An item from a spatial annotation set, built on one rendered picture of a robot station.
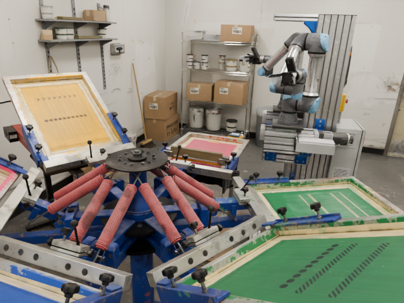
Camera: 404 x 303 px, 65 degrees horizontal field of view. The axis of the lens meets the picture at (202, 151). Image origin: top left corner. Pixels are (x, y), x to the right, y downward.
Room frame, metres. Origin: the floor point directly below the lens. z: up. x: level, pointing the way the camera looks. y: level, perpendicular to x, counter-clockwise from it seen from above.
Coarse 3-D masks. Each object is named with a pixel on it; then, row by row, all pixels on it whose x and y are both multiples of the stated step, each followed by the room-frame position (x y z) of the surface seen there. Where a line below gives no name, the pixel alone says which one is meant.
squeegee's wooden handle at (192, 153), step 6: (174, 150) 2.28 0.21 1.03; (180, 150) 2.26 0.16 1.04; (186, 150) 2.25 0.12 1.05; (192, 150) 2.23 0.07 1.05; (198, 150) 2.22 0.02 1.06; (204, 150) 2.22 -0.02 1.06; (192, 156) 2.23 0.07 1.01; (198, 156) 2.22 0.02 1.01; (204, 156) 2.20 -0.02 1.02; (210, 156) 2.19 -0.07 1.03; (216, 156) 2.17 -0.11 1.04
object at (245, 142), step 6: (192, 132) 2.87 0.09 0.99; (180, 138) 2.69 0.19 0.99; (186, 138) 2.74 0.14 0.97; (204, 138) 2.81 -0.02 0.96; (210, 138) 2.79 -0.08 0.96; (216, 138) 2.77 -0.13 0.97; (222, 138) 2.75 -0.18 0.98; (228, 138) 2.74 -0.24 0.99; (234, 138) 2.74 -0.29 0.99; (174, 144) 2.52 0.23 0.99; (180, 144) 2.61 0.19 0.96; (246, 144) 2.60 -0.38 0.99; (240, 150) 2.43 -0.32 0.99; (240, 156) 2.38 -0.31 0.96
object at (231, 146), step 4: (216, 144) 2.66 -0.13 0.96; (220, 144) 2.66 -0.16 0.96; (224, 144) 2.66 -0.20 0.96; (228, 144) 2.67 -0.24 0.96; (232, 144) 2.67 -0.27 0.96; (228, 148) 2.56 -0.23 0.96; (232, 148) 2.56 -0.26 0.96; (228, 152) 2.47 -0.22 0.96; (228, 156) 2.38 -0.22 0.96; (200, 164) 2.20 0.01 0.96; (204, 164) 2.21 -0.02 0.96; (208, 164) 2.21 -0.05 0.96
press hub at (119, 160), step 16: (112, 160) 1.40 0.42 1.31; (128, 160) 1.41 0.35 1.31; (144, 160) 1.41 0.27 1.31; (160, 160) 1.42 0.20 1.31; (144, 176) 1.41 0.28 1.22; (112, 208) 1.46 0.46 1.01; (128, 208) 1.36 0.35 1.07; (144, 208) 1.36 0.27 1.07; (144, 224) 1.32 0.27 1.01; (144, 240) 1.33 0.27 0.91; (144, 256) 1.38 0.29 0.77; (144, 272) 1.38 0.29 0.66; (144, 288) 1.38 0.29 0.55
